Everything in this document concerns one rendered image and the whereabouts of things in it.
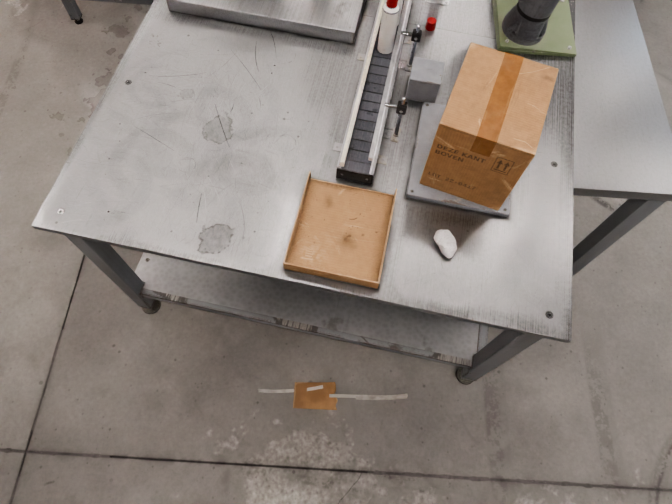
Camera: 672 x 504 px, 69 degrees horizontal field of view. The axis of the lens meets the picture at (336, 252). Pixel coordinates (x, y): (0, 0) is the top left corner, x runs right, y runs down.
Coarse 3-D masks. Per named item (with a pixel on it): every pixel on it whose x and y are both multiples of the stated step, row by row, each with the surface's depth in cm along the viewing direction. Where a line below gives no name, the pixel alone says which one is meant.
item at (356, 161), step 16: (400, 16) 169; (384, 64) 160; (368, 80) 156; (384, 80) 157; (368, 96) 154; (368, 112) 151; (368, 128) 148; (352, 144) 146; (368, 144) 146; (352, 160) 143; (368, 160) 143
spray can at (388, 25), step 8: (392, 0) 144; (384, 8) 147; (392, 8) 146; (384, 16) 149; (392, 16) 148; (384, 24) 151; (392, 24) 150; (384, 32) 153; (392, 32) 153; (384, 40) 156; (392, 40) 156; (384, 48) 159; (392, 48) 160
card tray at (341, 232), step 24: (312, 192) 144; (336, 192) 144; (360, 192) 144; (312, 216) 140; (336, 216) 140; (360, 216) 141; (384, 216) 141; (312, 240) 137; (336, 240) 137; (360, 240) 137; (384, 240) 138; (288, 264) 130; (312, 264) 134; (336, 264) 134; (360, 264) 134
